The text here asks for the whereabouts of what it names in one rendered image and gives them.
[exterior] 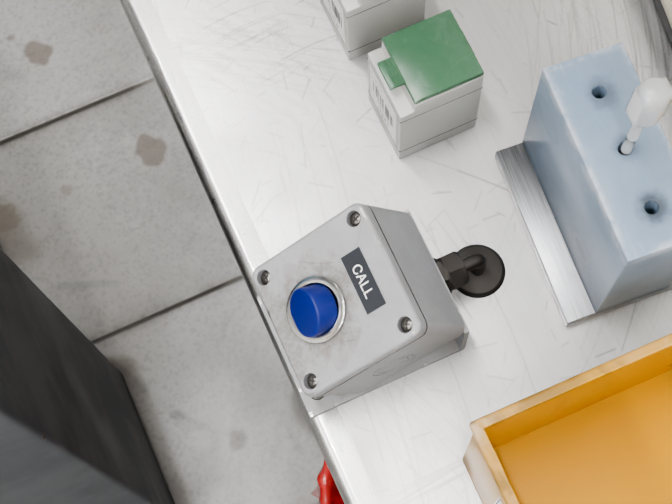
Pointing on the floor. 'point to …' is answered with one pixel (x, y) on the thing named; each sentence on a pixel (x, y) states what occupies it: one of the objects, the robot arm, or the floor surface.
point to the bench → (509, 322)
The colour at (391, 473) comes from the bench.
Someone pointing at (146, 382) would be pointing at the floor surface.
